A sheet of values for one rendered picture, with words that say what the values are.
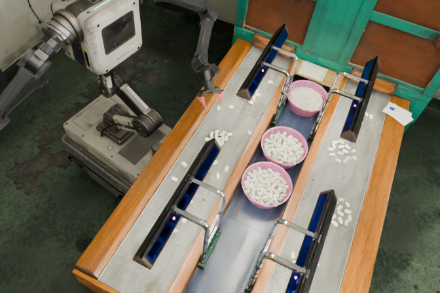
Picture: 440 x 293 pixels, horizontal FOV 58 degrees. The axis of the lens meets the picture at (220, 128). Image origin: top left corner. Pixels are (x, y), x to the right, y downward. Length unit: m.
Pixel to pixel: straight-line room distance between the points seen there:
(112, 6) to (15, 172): 1.69
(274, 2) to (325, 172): 1.11
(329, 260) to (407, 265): 1.13
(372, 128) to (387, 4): 0.72
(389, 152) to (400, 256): 0.89
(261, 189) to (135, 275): 0.75
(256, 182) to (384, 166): 0.73
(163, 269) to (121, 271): 0.18
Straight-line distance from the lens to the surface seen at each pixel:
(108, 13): 1.90
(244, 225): 2.07
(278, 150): 2.27
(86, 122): 2.72
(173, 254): 1.92
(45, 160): 3.20
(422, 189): 3.45
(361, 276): 2.03
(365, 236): 2.12
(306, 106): 2.54
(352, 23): 2.57
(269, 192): 2.11
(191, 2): 2.38
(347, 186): 2.26
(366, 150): 2.45
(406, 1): 2.46
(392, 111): 2.69
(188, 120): 2.29
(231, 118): 2.36
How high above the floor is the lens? 2.54
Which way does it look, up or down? 52 degrees down
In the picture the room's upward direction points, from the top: 8 degrees clockwise
